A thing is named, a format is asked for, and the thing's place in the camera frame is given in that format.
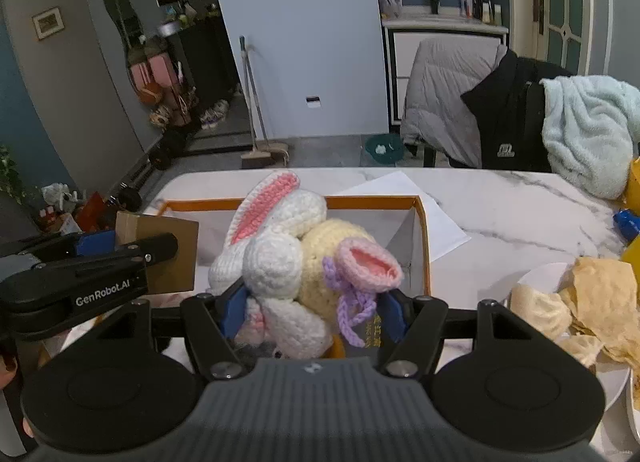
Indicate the pair of shoes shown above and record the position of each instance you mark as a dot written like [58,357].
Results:
[215,114]

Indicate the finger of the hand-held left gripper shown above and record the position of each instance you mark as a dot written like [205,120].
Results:
[125,252]
[95,242]

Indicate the green houseplant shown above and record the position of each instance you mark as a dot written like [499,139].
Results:
[12,174]

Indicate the folded flatbread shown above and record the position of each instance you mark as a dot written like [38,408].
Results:
[605,302]

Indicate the steamed bun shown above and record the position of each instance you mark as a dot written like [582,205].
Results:
[542,312]

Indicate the framed wall picture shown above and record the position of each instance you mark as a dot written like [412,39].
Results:
[48,23]

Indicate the broom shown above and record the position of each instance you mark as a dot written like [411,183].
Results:
[252,107]

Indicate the white plastic bag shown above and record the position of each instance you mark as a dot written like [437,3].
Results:
[59,197]

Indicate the flower vase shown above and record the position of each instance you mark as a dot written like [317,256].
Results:
[433,2]

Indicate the glass panel door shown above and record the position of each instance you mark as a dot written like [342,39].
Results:
[560,2]

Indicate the white vanity cabinet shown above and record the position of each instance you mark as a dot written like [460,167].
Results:
[400,52]

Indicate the grey padded jacket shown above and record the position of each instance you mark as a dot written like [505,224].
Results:
[440,92]

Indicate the orange cardboard box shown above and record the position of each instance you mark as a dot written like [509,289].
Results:
[406,237]

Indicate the black jacket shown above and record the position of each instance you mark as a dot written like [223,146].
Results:
[510,112]

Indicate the teal basin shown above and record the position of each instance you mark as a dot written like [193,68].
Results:
[384,149]

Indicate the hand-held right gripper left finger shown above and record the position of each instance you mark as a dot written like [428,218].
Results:
[235,312]

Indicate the white bowl of bread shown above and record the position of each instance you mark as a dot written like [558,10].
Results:
[542,274]

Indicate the black dumbbell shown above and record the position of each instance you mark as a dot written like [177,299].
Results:
[127,197]

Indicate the yellow bowl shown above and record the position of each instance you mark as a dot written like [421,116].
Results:
[634,182]

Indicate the light blue fleece towel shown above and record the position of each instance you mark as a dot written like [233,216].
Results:
[590,132]

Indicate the brown ball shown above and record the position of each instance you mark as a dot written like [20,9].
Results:
[150,93]

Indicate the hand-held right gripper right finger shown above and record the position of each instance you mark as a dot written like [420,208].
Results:
[395,317]

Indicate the toiletry bottles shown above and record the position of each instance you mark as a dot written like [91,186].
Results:
[481,6]

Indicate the black cabinet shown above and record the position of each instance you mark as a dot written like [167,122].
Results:
[205,62]

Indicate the brown cardboard box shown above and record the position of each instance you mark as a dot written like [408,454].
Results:
[167,252]

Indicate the blue packet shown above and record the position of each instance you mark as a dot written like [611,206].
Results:
[627,223]

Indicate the crocheted white pink bunny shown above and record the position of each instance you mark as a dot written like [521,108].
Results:
[280,252]

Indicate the white paper sheet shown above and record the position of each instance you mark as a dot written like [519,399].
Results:
[445,232]

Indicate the red carton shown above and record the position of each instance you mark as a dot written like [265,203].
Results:
[91,212]

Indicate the pink bags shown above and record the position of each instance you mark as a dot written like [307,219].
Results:
[155,69]

